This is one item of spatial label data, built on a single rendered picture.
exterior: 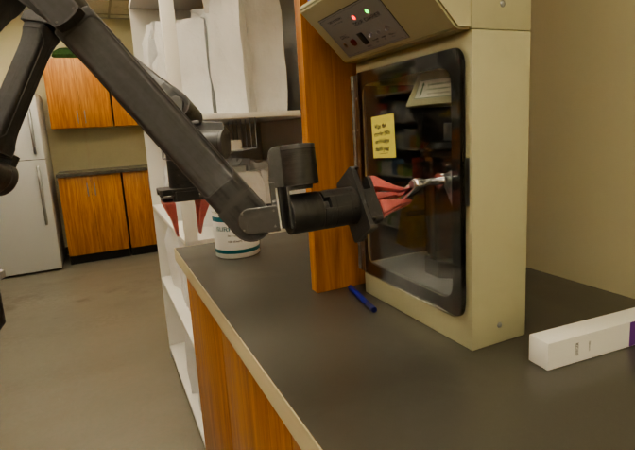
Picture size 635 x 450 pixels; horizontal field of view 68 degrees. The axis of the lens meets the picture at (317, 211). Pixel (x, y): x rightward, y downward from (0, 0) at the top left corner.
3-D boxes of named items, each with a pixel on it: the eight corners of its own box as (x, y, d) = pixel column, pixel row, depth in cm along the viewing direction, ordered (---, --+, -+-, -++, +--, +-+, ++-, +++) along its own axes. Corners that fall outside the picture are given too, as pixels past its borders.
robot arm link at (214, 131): (185, 115, 102) (166, 96, 94) (236, 112, 100) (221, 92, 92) (180, 168, 99) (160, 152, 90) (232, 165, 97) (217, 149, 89)
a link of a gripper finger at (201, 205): (214, 233, 97) (210, 188, 95) (178, 239, 94) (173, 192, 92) (207, 228, 103) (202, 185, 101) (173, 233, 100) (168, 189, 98)
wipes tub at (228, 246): (252, 245, 148) (248, 198, 145) (266, 254, 136) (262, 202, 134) (211, 251, 143) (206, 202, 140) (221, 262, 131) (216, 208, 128)
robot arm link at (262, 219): (242, 229, 72) (239, 235, 64) (231, 154, 71) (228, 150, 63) (318, 219, 73) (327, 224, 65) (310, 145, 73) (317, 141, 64)
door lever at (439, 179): (417, 210, 79) (411, 196, 80) (448, 184, 70) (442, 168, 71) (389, 214, 77) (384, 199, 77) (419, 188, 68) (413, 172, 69)
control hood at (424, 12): (355, 63, 93) (352, 9, 91) (472, 28, 64) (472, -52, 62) (301, 63, 88) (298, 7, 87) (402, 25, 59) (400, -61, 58)
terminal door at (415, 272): (365, 269, 99) (356, 73, 92) (465, 320, 72) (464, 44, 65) (361, 270, 99) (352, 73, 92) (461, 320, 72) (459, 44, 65)
